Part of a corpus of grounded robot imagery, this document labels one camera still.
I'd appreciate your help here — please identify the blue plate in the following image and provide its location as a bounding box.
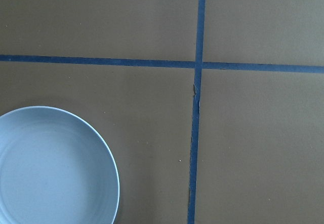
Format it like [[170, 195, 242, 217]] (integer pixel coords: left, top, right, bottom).
[[1, 106, 120, 223]]

